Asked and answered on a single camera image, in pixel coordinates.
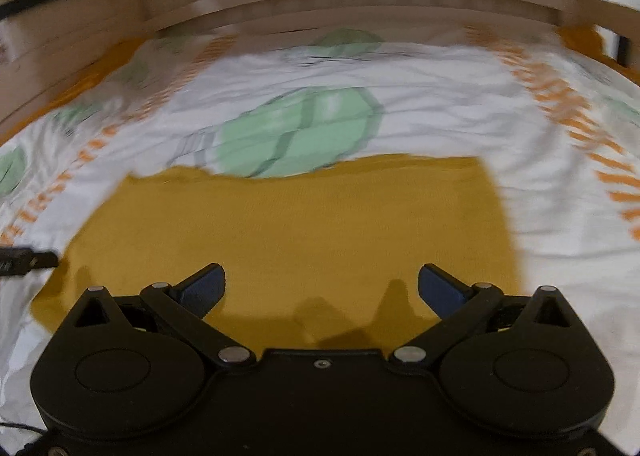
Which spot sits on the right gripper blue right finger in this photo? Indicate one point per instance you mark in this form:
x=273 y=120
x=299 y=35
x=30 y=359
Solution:
x=445 y=295

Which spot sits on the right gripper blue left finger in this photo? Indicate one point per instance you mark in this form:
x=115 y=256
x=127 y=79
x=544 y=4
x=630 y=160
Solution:
x=194 y=297

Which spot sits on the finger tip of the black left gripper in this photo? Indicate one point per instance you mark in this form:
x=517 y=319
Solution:
x=19 y=261

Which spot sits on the mustard yellow knit garment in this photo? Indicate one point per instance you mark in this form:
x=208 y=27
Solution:
x=323 y=260

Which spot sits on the white leaf-pattern bed cover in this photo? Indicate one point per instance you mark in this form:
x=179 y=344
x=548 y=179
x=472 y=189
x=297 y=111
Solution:
x=537 y=116

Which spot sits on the beige wooden left rail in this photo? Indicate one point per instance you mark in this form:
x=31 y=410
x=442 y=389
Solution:
x=44 y=49

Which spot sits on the beige wooden side rail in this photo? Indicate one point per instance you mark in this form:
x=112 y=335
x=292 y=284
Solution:
x=620 y=21

